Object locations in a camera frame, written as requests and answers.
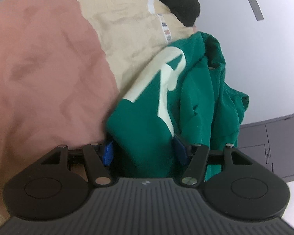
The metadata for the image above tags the green hoodie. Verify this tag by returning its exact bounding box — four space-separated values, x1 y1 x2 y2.
106 32 249 178

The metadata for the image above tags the patchwork bed quilt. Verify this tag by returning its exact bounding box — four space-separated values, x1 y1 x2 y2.
0 0 194 226

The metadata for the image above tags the wall switch panel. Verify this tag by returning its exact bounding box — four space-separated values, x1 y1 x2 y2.
248 0 264 21

